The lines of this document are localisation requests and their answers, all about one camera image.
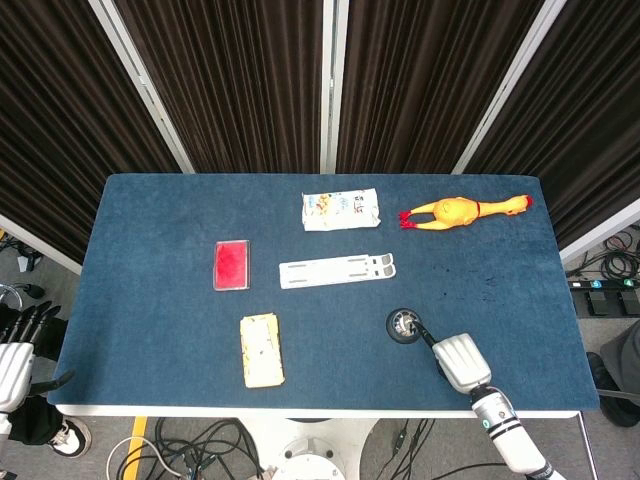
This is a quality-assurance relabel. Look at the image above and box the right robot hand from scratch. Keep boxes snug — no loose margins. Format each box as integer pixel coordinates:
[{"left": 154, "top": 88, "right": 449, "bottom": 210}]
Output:
[{"left": 410, "top": 318, "right": 493, "bottom": 396}]

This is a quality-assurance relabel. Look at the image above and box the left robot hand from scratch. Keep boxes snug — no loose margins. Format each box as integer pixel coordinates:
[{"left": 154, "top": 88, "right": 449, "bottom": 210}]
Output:
[{"left": 0, "top": 300, "right": 76, "bottom": 413}]

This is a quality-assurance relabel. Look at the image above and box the black round disc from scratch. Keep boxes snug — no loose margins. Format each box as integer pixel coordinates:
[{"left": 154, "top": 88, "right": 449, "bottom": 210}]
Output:
[{"left": 385, "top": 307, "right": 425, "bottom": 345}]

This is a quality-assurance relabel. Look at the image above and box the black and white sneaker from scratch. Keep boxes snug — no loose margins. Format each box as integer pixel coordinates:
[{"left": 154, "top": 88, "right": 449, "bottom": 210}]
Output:
[{"left": 49, "top": 418, "right": 93, "bottom": 459}]

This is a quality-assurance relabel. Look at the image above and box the yellow rubber chicken toy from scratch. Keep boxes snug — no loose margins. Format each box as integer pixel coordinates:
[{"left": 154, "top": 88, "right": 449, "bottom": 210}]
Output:
[{"left": 398, "top": 194, "right": 534, "bottom": 233}]

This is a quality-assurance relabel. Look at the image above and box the white folding stand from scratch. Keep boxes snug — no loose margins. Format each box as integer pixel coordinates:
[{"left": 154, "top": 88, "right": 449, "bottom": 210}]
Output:
[{"left": 278, "top": 252, "right": 398, "bottom": 291}]

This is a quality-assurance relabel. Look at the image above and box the person in grey clothes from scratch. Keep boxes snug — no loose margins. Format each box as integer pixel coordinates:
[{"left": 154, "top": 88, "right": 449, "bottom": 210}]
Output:
[{"left": 585, "top": 319, "right": 640, "bottom": 427}]

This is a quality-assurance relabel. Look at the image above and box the blue table cloth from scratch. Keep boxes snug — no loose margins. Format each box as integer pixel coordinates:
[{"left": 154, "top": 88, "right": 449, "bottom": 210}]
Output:
[{"left": 47, "top": 172, "right": 601, "bottom": 414}]

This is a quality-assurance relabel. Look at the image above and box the white snack packet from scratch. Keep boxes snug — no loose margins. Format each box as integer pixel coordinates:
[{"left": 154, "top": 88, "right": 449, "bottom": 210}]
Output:
[{"left": 301, "top": 187, "right": 382, "bottom": 233}]

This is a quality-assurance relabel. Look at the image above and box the yellow biscuit packet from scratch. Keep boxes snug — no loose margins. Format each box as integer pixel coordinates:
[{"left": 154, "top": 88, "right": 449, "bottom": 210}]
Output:
[{"left": 239, "top": 311, "right": 287, "bottom": 389}]

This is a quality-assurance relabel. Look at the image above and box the red stamp pad case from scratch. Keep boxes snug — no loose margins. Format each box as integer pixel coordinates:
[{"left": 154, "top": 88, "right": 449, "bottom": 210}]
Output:
[{"left": 212, "top": 239, "right": 252, "bottom": 292}]

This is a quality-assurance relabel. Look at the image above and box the dark pleated curtain partition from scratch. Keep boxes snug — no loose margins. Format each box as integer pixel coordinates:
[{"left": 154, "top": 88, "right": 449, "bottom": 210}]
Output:
[{"left": 0, "top": 0, "right": 640, "bottom": 266}]

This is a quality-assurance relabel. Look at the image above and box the white coiled cable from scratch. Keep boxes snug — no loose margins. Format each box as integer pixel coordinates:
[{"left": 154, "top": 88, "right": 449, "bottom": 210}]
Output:
[{"left": 105, "top": 436, "right": 189, "bottom": 480}]

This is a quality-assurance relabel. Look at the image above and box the white table pedestal base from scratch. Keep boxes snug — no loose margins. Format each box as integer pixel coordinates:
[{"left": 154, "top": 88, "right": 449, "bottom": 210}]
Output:
[{"left": 234, "top": 417, "right": 384, "bottom": 480}]

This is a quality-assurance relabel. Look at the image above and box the black cable tangle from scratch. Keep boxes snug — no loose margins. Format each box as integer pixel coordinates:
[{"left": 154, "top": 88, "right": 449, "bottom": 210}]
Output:
[{"left": 567, "top": 224, "right": 640, "bottom": 284}]

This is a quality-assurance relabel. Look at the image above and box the black floor cable bundle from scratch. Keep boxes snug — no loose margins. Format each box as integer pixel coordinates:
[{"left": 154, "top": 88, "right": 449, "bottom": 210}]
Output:
[{"left": 149, "top": 417, "right": 266, "bottom": 480}]

